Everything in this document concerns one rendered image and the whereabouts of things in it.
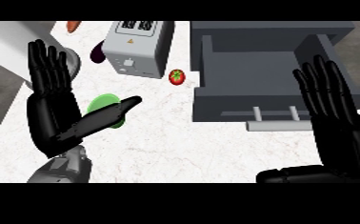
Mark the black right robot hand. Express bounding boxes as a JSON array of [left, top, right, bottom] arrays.
[[255, 54, 360, 184]]

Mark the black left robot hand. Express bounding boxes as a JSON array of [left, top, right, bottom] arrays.
[[25, 38, 143, 159]]

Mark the green cup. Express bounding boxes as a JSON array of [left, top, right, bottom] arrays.
[[85, 92, 126, 130]]

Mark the grey open drawer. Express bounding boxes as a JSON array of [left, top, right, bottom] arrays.
[[188, 20, 360, 123]]

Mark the dark purple eggplant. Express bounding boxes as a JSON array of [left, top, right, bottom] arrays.
[[88, 39, 109, 65]]

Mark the grey toaster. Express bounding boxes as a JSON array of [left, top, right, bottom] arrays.
[[101, 20, 177, 80]]

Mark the orange carrot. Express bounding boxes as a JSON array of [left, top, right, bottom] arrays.
[[64, 20, 82, 34]]

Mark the red tomato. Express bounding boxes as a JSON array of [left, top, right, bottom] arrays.
[[166, 69, 187, 87]]

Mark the grey drawer handle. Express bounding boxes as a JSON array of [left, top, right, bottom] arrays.
[[246, 105, 315, 132]]

